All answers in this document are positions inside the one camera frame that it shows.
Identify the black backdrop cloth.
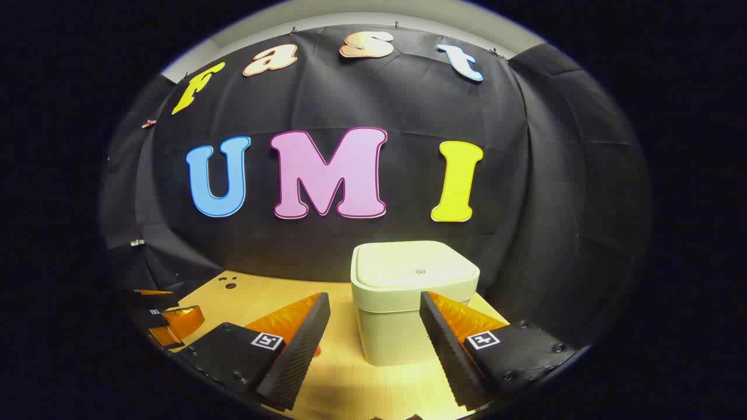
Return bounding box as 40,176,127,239
99,23,651,351

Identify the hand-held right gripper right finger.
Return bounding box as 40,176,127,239
419,290,580,412

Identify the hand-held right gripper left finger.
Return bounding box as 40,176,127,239
175,292,331,412

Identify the pale green desktop garbage bin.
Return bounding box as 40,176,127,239
350,240,481,367

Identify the wooden desktop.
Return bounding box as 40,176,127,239
169,270,509,420

